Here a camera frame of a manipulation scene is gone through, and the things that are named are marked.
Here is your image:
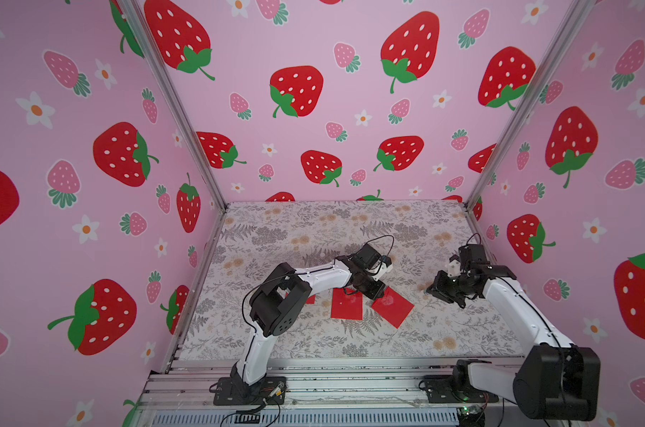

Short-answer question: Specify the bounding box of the red envelope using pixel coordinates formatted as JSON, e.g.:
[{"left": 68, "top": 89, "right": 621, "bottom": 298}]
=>
[
  {"left": 285, "top": 292, "right": 316, "bottom": 305},
  {"left": 331, "top": 288, "right": 363, "bottom": 320},
  {"left": 371, "top": 288, "right": 414, "bottom": 329}
]

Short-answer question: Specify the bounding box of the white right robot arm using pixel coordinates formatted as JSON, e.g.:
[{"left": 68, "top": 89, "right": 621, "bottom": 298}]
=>
[{"left": 425, "top": 244, "right": 601, "bottom": 422}]

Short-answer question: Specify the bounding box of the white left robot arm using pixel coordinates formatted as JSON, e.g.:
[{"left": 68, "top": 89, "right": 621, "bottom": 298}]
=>
[{"left": 213, "top": 243, "right": 393, "bottom": 407}]

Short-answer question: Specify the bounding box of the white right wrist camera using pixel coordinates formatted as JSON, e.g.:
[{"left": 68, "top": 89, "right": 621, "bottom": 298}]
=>
[{"left": 447, "top": 244, "right": 488, "bottom": 277}]

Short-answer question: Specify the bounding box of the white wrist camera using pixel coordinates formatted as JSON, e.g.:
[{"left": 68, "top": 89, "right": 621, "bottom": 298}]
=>
[
  {"left": 447, "top": 244, "right": 488, "bottom": 277},
  {"left": 357, "top": 244, "right": 393, "bottom": 276}
]

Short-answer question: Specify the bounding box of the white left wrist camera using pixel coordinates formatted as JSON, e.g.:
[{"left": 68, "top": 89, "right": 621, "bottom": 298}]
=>
[{"left": 357, "top": 244, "right": 393, "bottom": 276}]

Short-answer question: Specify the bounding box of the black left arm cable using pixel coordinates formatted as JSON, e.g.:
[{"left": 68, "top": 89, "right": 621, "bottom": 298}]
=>
[{"left": 360, "top": 234, "right": 396, "bottom": 263}]

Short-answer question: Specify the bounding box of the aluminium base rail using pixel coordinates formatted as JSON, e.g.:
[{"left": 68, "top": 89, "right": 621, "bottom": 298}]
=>
[{"left": 133, "top": 358, "right": 514, "bottom": 426}]

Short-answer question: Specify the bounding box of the aluminium right rear frame post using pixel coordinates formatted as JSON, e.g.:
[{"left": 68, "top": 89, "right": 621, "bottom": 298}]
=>
[{"left": 464, "top": 0, "right": 594, "bottom": 214}]

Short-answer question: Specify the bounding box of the aluminium frame post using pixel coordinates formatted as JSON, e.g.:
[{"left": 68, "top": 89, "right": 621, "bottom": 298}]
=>
[
  {"left": 464, "top": 0, "right": 594, "bottom": 214},
  {"left": 121, "top": 0, "right": 228, "bottom": 214}
]

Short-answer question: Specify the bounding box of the aluminium left rear frame post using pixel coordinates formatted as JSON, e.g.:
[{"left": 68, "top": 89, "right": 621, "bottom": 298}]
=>
[{"left": 121, "top": 0, "right": 228, "bottom": 214}]

